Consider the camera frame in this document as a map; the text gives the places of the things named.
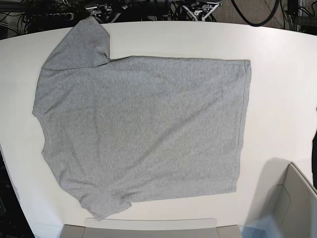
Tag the grey box right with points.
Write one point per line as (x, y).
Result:
(290, 208)

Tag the grey T-shirt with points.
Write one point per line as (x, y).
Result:
(136, 129)

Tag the grey bin front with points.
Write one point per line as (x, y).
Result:
(188, 228)

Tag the black power strip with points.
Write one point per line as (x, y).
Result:
(68, 16)

